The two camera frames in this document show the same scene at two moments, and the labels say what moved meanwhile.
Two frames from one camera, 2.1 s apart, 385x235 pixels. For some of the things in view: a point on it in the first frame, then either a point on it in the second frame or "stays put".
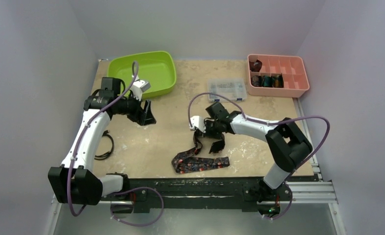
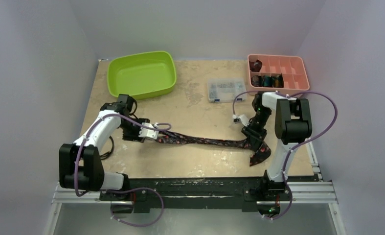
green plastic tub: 156,67 stays put
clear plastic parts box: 234,89 stays put
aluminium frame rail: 313,192 stays put
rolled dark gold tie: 279,82 stays put
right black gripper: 214,130 to 253,133
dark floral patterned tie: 185,162 to 260,151
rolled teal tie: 268,82 stays put
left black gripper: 140,116 to 134,136
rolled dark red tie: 255,66 stays put
